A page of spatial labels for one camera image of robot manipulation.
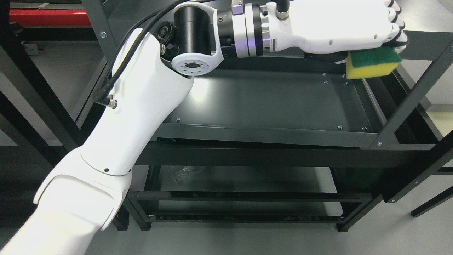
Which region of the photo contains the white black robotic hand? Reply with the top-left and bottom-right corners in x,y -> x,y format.
262,0 -> 408,55

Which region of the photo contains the green yellow sponge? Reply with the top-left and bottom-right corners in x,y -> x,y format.
345,46 -> 402,79

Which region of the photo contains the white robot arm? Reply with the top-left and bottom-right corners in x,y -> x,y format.
1,28 -> 223,255

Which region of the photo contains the dark grey metal shelf unit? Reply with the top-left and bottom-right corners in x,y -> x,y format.
81,0 -> 453,233

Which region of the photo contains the red bar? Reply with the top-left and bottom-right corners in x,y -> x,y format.
9,9 -> 92,27

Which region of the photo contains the black metal rack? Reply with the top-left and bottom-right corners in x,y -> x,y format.
1,0 -> 108,228

